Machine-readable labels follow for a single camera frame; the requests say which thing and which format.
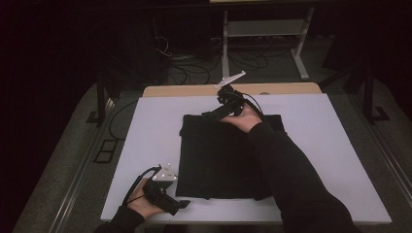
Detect black tank top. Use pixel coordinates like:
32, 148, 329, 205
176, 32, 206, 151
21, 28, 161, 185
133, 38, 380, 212
178, 113, 287, 202

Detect black floor cables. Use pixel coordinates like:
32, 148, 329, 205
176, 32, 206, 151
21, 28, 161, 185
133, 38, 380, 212
154, 35, 280, 85

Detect black metal stand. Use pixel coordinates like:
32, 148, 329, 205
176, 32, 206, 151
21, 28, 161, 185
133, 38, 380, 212
319, 62, 391, 125
86, 73, 117, 124

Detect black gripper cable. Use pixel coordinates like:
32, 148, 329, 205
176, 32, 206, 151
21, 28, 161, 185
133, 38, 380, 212
240, 92, 266, 119
121, 165, 162, 207

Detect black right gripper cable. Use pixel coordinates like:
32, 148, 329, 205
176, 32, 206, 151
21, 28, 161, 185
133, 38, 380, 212
240, 92, 266, 119

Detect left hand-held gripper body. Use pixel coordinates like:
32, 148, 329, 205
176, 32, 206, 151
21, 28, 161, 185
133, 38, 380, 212
142, 162, 180, 216

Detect white metal stand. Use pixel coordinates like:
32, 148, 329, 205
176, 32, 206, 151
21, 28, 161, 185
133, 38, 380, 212
221, 5, 316, 82

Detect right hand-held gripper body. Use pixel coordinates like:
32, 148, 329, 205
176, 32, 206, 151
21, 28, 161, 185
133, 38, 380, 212
213, 70, 248, 117

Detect wooden table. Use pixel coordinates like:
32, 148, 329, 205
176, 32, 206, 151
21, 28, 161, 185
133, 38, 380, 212
142, 82, 323, 98

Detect person's left hand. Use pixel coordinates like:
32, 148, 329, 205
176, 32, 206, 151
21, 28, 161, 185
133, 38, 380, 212
127, 178, 165, 220

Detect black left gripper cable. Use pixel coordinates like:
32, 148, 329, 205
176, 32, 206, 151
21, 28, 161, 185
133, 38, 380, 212
121, 165, 162, 207

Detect person's right hand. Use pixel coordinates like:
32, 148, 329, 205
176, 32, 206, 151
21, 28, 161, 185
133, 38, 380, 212
220, 102, 263, 134

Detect black floor socket frame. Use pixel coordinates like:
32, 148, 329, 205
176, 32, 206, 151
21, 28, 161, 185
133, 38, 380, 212
92, 139, 119, 164

